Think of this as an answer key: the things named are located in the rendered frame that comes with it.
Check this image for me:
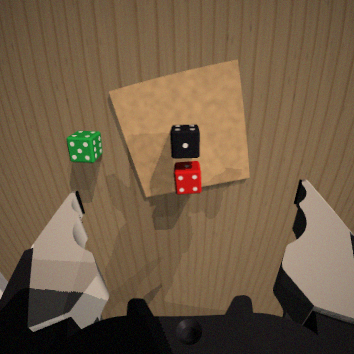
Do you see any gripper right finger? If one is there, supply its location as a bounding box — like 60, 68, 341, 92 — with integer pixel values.
273, 179, 354, 354

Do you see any black die with white pips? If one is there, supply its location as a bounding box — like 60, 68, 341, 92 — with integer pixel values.
170, 124, 200, 159

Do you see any green die with white pips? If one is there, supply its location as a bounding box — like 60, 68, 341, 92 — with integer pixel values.
66, 131, 103, 163

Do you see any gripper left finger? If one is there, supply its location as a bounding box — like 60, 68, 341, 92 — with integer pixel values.
0, 191, 109, 354

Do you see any tan cork mat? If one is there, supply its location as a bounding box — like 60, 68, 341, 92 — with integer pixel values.
109, 60, 250, 197

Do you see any dark red die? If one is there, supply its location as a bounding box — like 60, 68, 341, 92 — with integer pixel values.
174, 161, 202, 194

